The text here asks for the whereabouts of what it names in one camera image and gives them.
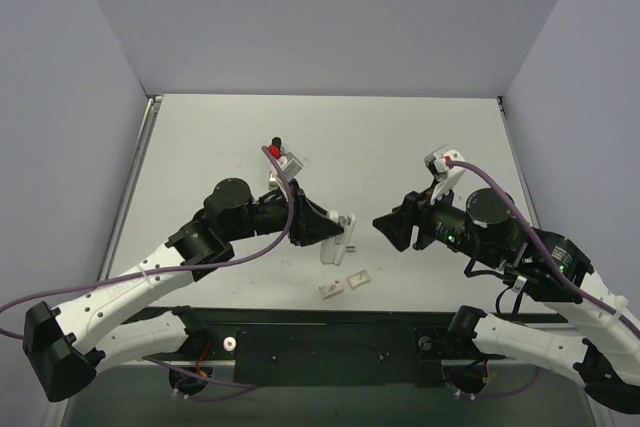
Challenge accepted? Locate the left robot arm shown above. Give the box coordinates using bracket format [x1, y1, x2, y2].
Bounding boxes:
[22, 178, 355, 402]

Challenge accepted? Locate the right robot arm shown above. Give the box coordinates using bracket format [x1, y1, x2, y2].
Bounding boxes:
[372, 188, 639, 415]

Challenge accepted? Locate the open staple box tray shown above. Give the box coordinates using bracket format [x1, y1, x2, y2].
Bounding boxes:
[347, 270, 372, 290]

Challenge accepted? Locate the staple box with red dot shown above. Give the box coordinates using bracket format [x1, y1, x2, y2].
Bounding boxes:
[318, 279, 344, 300]

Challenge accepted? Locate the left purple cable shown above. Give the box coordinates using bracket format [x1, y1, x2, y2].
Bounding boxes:
[0, 145, 296, 341]

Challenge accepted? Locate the purple cable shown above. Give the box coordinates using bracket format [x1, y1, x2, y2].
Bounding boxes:
[444, 159, 640, 343]
[0, 145, 296, 341]

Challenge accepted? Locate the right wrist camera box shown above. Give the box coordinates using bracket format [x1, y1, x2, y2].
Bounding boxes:
[424, 145, 464, 205]

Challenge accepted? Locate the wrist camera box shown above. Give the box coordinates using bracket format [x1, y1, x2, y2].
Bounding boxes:
[424, 145, 464, 205]
[268, 150, 303, 190]

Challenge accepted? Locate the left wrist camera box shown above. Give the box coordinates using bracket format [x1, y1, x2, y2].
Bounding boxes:
[268, 150, 303, 190]

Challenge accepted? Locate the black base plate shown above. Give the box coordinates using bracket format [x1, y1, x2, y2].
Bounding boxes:
[167, 308, 487, 387]

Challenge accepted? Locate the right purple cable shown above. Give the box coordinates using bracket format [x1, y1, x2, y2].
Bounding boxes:
[444, 159, 640, 343]

